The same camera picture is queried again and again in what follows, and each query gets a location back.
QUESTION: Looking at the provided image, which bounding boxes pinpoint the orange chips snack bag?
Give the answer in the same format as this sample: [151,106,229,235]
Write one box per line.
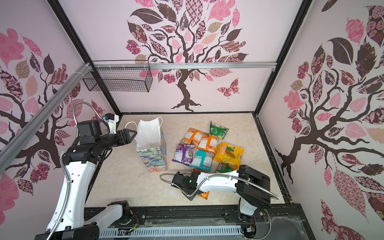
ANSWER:
[193,168,210,200]

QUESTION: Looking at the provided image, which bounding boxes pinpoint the floral paper bag white handles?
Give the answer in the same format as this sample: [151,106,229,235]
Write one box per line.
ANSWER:
[125,117,167,173]

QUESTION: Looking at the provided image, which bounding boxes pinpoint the teal snack bag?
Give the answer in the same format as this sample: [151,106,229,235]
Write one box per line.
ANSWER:
[190,149,215,172]

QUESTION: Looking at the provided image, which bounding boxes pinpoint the green white snack bag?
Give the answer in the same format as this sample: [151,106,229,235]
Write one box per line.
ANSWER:
[215,163,239,174]

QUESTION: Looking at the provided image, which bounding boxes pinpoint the orange white snack bag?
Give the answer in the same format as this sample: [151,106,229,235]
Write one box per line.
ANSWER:
[197,135,219,154]
[180,128,208,146]

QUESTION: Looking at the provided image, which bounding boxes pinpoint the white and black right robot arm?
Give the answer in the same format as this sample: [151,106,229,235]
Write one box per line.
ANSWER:
[171,165,279,216]

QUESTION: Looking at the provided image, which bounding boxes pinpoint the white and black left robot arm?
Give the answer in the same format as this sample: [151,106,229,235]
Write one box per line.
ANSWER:
[35,120,137,240]

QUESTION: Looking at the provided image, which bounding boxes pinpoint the purple snack bag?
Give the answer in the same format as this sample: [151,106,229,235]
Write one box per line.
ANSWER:
[172,144,196,166]

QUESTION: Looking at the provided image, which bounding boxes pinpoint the yellow snack bag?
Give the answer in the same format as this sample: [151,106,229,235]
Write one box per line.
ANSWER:
[214,143,244,170]

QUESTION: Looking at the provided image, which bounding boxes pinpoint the green snack bag far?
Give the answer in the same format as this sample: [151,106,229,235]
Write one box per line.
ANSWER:
[210,122,230,140]

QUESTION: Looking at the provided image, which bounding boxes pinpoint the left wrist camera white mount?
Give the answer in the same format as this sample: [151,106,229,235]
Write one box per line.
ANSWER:
[103,113,120,134]

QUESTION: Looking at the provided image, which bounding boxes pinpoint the black wire basket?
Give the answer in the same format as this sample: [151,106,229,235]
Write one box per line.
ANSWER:
[83,60,153,93]

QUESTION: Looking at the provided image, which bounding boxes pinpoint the aluminium rail back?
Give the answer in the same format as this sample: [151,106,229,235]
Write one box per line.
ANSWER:
[94,62,277,70]

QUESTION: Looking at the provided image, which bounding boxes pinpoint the aluminium rail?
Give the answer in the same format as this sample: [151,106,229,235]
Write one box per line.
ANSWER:
[1,63,91,173]
[94,62,277,70]

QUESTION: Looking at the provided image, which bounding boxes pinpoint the white slotted cable duct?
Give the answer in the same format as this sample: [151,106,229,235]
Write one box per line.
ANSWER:
[99,226,243,240]

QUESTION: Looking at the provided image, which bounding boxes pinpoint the black base frame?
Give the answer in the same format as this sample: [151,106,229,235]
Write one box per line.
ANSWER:
[80,203,316,240]

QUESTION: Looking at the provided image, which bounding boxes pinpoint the aluminium rail left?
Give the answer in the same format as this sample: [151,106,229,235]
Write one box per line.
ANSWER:
[1,63,91,173]

